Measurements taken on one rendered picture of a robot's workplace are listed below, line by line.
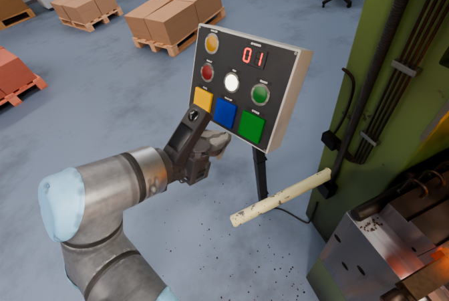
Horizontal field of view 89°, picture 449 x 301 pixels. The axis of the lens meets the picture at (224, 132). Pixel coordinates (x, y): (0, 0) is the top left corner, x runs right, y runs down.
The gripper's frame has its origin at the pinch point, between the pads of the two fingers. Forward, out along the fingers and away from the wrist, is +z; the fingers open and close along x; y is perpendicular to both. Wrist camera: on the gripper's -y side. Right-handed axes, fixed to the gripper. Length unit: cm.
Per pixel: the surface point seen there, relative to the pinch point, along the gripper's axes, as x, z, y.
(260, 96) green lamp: 0.4, 10.5, -8.5
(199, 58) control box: -24.5, 10.9, -11.8
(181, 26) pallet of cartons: -221, 162, -2
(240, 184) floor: -33, 77, 79
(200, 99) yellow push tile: -20.5, 10.2, 0.2
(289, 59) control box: 4.8, 10.9, -19.2
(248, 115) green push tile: -1.7, 10.2, -2.2
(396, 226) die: 38.7, 13.7, 7.0
